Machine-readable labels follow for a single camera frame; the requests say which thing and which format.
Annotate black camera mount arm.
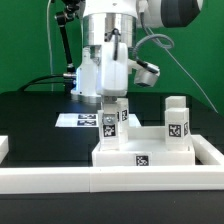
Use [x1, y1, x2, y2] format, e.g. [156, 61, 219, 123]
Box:
[55, 0, 81, 77]

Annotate white square table top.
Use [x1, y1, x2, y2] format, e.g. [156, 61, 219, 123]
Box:
[91, 125, 196, 168]

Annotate white marker sheet with tags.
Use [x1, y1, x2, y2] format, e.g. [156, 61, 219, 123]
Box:
[55, 113, 142, 128]

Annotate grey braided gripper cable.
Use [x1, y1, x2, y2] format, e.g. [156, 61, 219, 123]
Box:
[106, 27, 176, 74]

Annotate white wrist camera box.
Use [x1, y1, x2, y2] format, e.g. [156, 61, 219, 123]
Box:
[128, 60, 160, 87]

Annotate thin white cable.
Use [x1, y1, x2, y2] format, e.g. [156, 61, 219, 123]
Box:
[45, 0, 56, 92]

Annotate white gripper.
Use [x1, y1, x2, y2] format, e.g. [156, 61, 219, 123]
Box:
[96, 42, 128, 125]

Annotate black cable bundle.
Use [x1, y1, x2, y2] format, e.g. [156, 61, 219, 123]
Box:
[17, 73, 77, 93]

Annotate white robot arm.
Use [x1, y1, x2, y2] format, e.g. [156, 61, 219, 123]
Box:
[63, 0, 203, 126]

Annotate white U-shaped fence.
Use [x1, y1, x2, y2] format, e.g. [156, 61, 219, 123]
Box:
[0, 135, 224, 194]

